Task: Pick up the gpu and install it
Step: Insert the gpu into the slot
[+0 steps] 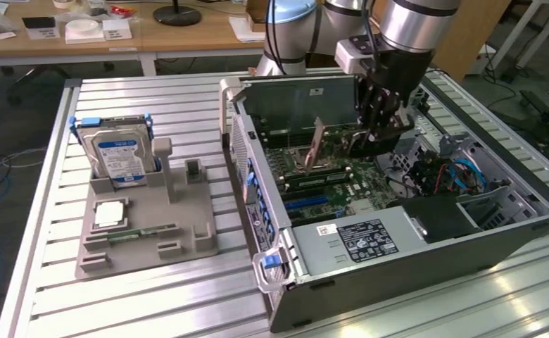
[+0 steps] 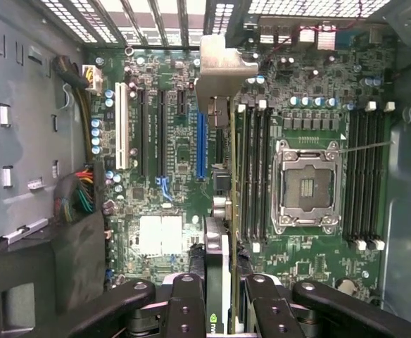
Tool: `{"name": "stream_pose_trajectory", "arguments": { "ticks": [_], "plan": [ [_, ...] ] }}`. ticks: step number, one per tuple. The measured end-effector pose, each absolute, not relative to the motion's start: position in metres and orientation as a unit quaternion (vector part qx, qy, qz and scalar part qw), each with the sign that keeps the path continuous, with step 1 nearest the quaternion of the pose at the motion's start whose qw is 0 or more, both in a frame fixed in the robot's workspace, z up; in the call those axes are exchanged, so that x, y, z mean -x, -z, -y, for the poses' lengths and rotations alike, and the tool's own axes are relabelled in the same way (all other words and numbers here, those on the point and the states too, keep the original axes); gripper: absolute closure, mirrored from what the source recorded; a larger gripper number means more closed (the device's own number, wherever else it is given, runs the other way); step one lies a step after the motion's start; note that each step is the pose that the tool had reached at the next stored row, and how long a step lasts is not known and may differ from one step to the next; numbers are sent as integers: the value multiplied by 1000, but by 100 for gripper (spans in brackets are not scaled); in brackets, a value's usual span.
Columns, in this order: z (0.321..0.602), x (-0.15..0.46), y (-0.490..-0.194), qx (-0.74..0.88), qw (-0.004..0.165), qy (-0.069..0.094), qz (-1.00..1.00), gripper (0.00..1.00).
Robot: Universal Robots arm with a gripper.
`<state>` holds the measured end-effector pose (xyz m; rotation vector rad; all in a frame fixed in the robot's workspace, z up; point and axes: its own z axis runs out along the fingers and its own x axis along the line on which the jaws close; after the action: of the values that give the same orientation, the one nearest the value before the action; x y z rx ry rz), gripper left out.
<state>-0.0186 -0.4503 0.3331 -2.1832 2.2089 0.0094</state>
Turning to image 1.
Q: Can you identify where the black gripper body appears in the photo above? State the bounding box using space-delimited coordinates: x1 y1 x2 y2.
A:
365 48 438 98

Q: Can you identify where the graphics card with metal bracket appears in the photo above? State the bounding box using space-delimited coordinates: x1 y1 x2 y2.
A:
303 115 400 174

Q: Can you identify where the perforated silver drive cage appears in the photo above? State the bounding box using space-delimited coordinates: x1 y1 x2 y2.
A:
376 101 444 177

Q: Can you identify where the green motherboard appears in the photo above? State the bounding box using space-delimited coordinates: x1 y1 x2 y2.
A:
255 121 407 228

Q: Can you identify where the wooden cabinet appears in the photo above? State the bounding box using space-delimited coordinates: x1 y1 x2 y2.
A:
369 0 512 80

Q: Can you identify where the CPU socket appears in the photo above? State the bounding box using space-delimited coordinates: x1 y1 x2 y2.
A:
289 146 335 175

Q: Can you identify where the black fan shroud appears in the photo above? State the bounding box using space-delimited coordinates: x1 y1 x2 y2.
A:
398 195 482 244

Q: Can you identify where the blue expansion slot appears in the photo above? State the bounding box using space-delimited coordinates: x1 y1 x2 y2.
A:
283 195 329 211

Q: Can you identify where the silver disk bay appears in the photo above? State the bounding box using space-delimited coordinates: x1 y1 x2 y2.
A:
455 184 538 232

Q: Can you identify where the white paper stack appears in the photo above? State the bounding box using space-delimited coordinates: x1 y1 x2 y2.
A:
228 15 268 43

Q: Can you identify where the grey power supply unit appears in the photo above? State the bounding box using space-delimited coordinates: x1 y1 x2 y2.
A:
289 206 428 277

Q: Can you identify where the open dark PC case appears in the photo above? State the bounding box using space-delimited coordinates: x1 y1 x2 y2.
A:
217 63 549 334

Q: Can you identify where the black round lamp base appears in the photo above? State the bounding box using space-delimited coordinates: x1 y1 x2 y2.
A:
152 0 204 27

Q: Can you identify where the white labelled box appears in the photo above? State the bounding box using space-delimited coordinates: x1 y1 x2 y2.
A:
100 18 132 42

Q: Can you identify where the green RAM stick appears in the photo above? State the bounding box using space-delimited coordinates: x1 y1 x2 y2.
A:
107 227 165 242

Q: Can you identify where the silver CPU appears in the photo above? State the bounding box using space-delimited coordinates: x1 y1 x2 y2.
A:
93 202 125 227

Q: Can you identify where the grey parts rack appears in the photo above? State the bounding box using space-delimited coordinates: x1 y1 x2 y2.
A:
75 138 221 282

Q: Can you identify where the black chair base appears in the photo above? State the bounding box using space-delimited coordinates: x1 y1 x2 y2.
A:
0 61 116 105

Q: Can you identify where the white box with black top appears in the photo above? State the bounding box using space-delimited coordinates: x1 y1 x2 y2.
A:
21 16 61 40

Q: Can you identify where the wooden desk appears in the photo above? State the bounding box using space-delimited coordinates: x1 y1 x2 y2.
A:
0 0 398 68

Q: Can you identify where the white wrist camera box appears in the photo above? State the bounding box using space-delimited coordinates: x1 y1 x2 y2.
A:
333 36 383 75

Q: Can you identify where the red wire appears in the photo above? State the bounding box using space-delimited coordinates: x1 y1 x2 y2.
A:
432 163 446 193

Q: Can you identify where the blue wire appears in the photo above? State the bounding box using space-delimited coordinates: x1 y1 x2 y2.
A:
446 158 487 194

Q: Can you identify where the white desk frame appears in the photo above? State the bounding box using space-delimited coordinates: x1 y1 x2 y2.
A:
488 0 549 96

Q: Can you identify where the hard disk with blue bracket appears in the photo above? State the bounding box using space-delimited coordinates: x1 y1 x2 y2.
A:
67 113 156 187

